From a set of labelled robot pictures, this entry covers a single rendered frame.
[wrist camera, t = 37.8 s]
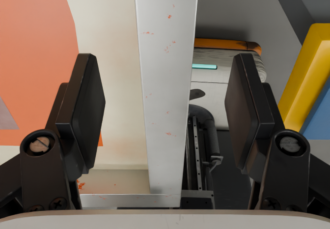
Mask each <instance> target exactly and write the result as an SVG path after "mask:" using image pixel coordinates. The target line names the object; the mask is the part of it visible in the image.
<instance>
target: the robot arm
mask: <svg viewBox="0 0 330 229"><path fill-rule="evenodd" d="M105 105H106V100H105V95H104V90H103V86H102V81H101V76H100V72H99V67H98V62H97V58H96V56H94V55H93V54H91V53H79V54H78V55H77V58H76V61H75V64H74V67H73V70H72V73H71V76H70V79H69V82H63V83H62V84H61V85H60V86H59V89H58V92H57V95H56V97H55V101H54V104H53V106H52V109H51V112H50V114H49V117H48V120H47V123H46V126H45V128H44V129H39V130H36V131H33V132H31V133H30V134H28V135H27V136H26V137H25V138H24V139H23V140H22V142H21V144H20V153H19V154H18V155H16V156H14V157H13V158H11V159H10V160H8V161H6V162H5V163H3V164H2V165H0V229H330V165H328V164H327V163H325V162H324V161H322V160H320V159H319V158H317V157H316V156H314V155H312V154H311V153H310V144H309V142H308V140H307V139H306V138H305V137H304V136H303V135H302V134H300V133H299V132H297V131H294V130H291V129H286V128H285V126H284V123H283V120H282V117H281V114H280V111H279V109H278V106H277V104H276V101H275V97H274V95H273V92H272V89H271V86H270V85H269V84H268V83H267V82H261V79H260V76H259V73H258V70H257V67H256V64H255V61H254V58H253V55H252V54H251V53H239V54H237V55H236V56H234V58H233V62H232V67H231V72H230V77H229V81H228V86H227V90H226V95H225V100H224V106H225V111H226V116H227V121H228V126H229V132H230V137H231V142H232V148H233V153H234V158H235V163H236V167H237V168H239V169H241V173H242V174H248V176H249V177H250V178H252V179H253V184H252V189H251V194H250V199H249V203H248V208H247V210H231V209H83V208H82V203H81V199H80V194H79V189H78V184H77V179H78V178H80V177H81V176H82V174H88V173H89V169H91V168H93V167H94V163H95V158H96V153H97V148H98V142H99V137H100V132H101V127H102V121H103V116H104V111H105Z"/></svg>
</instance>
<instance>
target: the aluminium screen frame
mask: <svg viewBox="0 0 330 229"><path fill-rule="evenodd" d="M197 5H198V0H135V11H136V24H137V41H138V53H139V65H140V77H141V89H142V101H143V113H144V126H145V138H146V150H147V162H148V170H144V169H89V173H88V174H82V176H81V177H80V178H78V179H77V184H78V189H79V194H80V199H81V203H82V207H180V201H181V190H182V179H183V168H184V156H185V145H186V134H187V122H188V111H189V100H190V88H191V77H192V66H193V50H194V39H195V27H196V16H197Z"/></svg>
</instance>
